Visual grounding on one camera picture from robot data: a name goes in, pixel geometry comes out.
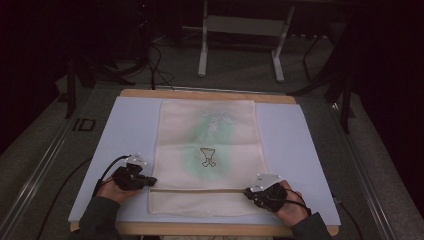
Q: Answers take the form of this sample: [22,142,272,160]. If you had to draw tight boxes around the black floor cables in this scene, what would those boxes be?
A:
[145,42,177,92]

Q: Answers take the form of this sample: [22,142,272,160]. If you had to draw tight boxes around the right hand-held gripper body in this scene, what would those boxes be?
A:
[249,172,289,214]

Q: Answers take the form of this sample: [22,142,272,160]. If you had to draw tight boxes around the metal floor rail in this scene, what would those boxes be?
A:
[329,102,398,240]
[0,111,79,240]

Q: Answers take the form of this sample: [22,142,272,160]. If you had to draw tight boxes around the wooden table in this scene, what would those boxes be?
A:
[69,88,340,239]

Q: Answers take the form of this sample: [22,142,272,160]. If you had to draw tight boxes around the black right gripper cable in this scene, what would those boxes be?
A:
[285,188,365,240]

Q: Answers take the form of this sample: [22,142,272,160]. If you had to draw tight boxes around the person's left hand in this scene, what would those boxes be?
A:
[95,176,142,205]

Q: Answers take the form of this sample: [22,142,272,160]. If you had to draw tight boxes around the light blue mat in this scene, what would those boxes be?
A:
[67,95,342,228]

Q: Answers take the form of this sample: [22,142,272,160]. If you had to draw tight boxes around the cream printed cloth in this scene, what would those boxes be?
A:
[147,99,272,218]

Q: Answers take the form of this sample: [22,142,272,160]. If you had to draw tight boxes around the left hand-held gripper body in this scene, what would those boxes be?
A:
[112,152,150,192]

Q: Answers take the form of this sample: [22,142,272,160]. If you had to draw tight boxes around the green garment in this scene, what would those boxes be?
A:
[180,109,235,180]

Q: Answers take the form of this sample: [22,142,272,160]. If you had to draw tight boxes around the person's right hand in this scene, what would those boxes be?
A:
[274,179,310,228]

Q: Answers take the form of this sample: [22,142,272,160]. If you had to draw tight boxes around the white metal stand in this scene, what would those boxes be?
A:
[181,0,297,84]

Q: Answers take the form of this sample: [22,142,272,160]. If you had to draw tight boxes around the black metal stand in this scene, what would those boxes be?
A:
[287,31,357,135]

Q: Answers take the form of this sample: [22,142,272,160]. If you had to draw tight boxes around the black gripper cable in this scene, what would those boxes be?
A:
[35,154,133,240]
[285,188,365,240]

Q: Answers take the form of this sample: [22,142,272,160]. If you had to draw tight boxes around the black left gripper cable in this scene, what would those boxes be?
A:
[35,154,133,240]

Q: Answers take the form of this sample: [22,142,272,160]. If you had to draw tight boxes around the black tripod stand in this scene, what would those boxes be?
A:
[64,54,136,120]

